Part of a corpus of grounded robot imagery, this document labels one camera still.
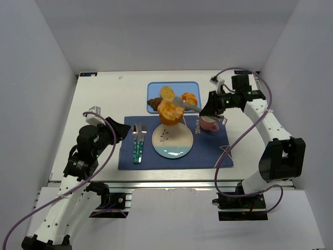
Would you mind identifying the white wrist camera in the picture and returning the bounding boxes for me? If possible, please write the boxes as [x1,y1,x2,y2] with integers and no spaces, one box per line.
[85,106,105,126]
[210,76,225,94]

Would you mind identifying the knife with teal handle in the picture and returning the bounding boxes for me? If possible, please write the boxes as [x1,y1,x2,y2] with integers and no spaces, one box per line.
[136,123,142,163]

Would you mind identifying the white orange croissant roll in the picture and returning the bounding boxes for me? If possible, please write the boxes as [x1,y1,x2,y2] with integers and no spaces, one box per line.
[181,92,198,106]

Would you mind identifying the metal serving tongs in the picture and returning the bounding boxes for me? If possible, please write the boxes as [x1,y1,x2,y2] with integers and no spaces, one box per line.
[172,97,227,125]

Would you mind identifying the spoon with teal handle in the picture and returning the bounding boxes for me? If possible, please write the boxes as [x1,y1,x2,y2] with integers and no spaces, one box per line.
[132,123,138,164]

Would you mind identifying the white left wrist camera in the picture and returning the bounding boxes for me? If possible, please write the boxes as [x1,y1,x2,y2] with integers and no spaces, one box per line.
[85,106,105,126]

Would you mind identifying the round sliced bread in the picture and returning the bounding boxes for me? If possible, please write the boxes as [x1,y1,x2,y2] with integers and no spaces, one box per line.
[160,86,175,99]

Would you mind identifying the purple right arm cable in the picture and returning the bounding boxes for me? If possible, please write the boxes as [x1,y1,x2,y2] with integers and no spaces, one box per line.
[213,67,284,213]

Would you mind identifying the pink ceramic mug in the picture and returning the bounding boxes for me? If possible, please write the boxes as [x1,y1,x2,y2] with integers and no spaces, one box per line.
[199,116,220,132]

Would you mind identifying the light blue tray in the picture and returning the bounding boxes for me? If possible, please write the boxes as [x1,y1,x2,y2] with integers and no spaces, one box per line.
[147,81,201,108]

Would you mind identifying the brown chocolate bread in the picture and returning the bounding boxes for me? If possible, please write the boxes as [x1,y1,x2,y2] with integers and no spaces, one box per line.
[147,97,163,111]

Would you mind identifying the white plate with leaf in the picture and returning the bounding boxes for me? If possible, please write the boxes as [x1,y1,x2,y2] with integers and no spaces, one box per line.
[152,123,194,159]

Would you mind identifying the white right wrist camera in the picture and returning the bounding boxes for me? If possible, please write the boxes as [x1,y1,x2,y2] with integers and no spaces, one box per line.
[210,76,225,94]

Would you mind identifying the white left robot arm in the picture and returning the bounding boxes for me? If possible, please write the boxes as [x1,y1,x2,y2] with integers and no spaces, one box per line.
[21,112,131,249]

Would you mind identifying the fork with teal handle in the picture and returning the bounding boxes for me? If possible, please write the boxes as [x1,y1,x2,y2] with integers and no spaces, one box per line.
[138,123,147,164]

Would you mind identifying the orange sugared muffin bread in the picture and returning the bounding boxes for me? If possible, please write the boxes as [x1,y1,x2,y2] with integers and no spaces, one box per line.
[158,98,184,126]

